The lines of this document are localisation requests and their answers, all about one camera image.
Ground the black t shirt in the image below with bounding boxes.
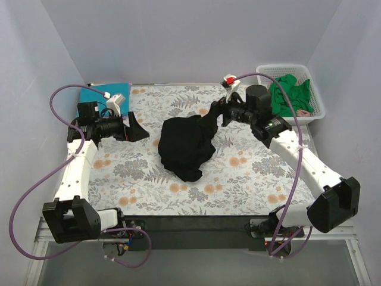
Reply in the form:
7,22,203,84
158,101,221,182

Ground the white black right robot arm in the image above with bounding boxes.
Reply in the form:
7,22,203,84
218,85,360,237

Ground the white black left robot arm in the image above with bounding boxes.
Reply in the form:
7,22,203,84
42,94,149,244

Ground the folded teal t shirt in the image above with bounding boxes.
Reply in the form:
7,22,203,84
79,82,132,116

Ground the floral patterned table mat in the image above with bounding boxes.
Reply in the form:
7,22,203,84
88,85,314,215

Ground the white plastic laundry basket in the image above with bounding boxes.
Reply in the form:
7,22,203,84
256,64,325,125

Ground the green t shirt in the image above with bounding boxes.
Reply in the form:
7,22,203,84
268,74,314,117

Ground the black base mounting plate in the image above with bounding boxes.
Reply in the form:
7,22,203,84
124,214,278,251

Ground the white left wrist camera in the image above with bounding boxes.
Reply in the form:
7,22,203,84
103,92,126,116

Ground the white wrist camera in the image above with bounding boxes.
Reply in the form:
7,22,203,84
103,92,126,116
221,74,241,103

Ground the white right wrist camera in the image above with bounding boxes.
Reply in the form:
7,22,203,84
221,74,241,103

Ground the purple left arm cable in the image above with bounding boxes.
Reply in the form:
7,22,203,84
8,85,152,268

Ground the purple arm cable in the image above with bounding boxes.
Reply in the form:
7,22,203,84
8,85,152,268
238,73,313,260

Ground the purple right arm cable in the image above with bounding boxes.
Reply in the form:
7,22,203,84
238,73,313,260

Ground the aluminium frame rail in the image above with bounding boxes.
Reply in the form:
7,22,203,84
34,218,357,243

